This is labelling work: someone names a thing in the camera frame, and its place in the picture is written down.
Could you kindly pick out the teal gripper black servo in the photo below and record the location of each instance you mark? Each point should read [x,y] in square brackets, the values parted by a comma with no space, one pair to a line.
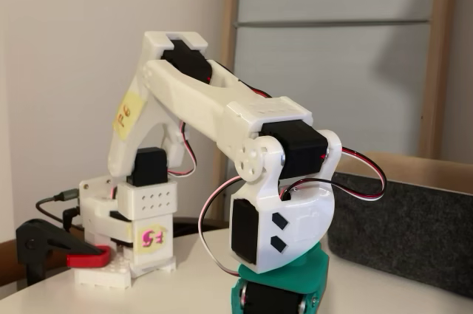
[292,273]

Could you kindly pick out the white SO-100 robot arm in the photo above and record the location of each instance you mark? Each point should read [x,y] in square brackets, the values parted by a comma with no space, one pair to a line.
[199,107]

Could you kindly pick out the dark grey felt basket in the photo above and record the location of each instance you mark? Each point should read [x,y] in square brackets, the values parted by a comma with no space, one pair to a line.
[406,225]

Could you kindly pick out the thin metal rod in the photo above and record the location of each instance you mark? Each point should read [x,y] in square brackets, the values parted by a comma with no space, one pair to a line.
[332,23]

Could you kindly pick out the black table clamp red pad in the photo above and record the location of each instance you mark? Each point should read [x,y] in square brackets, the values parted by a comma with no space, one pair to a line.
[44,232]

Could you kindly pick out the wooden frame with translucent panel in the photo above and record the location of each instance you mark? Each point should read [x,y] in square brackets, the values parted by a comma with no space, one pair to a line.
[223,14]

